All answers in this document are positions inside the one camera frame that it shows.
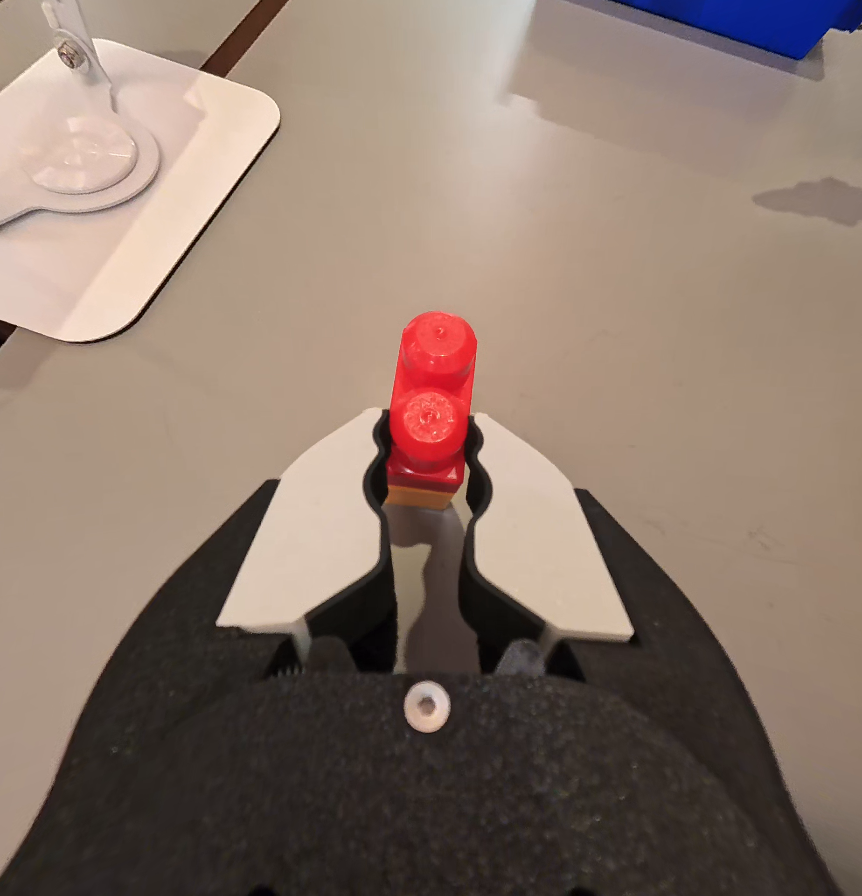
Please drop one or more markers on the yellow single-stud block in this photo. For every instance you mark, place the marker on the yellow single-stud block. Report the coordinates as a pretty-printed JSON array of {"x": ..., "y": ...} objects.
[{"x": 424, "y": 498}]

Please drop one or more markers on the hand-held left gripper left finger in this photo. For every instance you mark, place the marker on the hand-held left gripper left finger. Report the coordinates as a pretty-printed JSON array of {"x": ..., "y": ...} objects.
[{"x": 312, "y": 546}]

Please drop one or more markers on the white tablet stand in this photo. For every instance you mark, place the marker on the white tablet stand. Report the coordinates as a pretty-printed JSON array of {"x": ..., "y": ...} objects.
[{"x": 158, "y": 210}]

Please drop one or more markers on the red two-stud block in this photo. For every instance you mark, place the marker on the red two-stud block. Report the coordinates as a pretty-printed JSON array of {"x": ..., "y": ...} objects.
[{"x": 431, "y": 427}]

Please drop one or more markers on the blue plastic bin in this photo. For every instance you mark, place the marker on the blue plastic bin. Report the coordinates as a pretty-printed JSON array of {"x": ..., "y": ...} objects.
[{"x": 753, "y": 28}]

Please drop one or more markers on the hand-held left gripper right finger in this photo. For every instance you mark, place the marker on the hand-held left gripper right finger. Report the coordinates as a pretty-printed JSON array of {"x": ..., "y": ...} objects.
[{"x": 543, "y": 553}]

